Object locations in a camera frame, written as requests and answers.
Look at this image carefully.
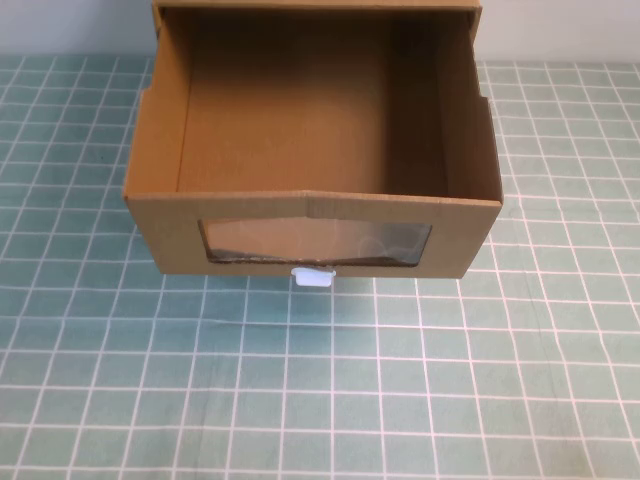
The cardboard drawer with dark-shoe window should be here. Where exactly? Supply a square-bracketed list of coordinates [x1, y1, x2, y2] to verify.
[123, 3, 504, 277]

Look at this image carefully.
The cardboard shoe box shell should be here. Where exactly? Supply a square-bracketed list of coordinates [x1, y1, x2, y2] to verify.
[151, 0, 484, 16]

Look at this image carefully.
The green checked tablecloth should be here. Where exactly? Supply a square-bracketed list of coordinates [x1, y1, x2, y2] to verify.
[0, 53, 640, 480]

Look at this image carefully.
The white plastic drawer handle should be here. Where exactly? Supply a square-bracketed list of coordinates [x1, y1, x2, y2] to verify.
[292, 267, 335, 288]

